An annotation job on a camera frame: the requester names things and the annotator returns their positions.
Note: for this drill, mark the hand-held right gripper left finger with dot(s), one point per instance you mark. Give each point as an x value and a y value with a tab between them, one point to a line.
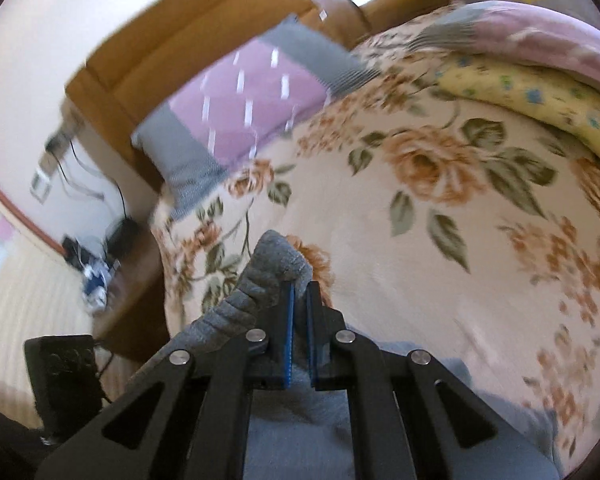
286	340

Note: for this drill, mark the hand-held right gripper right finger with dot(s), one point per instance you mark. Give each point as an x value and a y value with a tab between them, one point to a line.
316	350

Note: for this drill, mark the blue white item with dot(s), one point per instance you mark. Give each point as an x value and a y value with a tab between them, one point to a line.
99	285

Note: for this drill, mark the wooden nightstand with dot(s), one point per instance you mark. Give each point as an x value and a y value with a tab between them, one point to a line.
135	300

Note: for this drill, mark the floral bed blanket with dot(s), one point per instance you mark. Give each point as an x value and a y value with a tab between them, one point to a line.
405	260

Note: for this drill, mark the black device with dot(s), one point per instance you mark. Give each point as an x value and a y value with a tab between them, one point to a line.
121	237

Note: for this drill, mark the purple grey dashed pillow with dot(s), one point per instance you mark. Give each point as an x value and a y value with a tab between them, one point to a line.
245	95

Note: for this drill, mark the wooden headboard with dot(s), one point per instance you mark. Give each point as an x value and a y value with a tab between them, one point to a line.
180	60

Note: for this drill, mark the yellow floral pillow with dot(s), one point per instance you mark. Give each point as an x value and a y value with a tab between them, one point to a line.
530	95

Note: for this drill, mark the pink grey pillow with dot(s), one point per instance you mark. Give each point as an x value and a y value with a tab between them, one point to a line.
530	35

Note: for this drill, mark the white wall outlet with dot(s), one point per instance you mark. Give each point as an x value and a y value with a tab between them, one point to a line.
41	187

